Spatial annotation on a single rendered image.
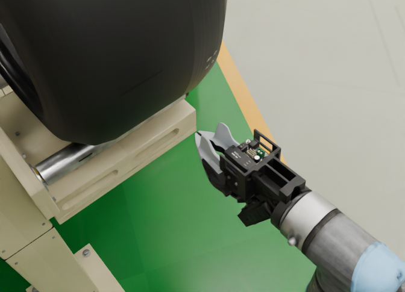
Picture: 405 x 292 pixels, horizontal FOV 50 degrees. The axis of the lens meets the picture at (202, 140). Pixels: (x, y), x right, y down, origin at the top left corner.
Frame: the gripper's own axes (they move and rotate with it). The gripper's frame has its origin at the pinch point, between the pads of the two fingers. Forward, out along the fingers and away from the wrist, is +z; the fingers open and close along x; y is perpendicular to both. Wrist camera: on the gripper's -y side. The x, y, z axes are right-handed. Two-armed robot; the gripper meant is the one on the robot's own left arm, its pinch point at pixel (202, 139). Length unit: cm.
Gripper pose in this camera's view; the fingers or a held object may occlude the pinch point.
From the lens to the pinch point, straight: 71.2
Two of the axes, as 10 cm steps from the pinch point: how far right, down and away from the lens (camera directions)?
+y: -0.8, -6.4, -7.6
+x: -7.6, 5.3, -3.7
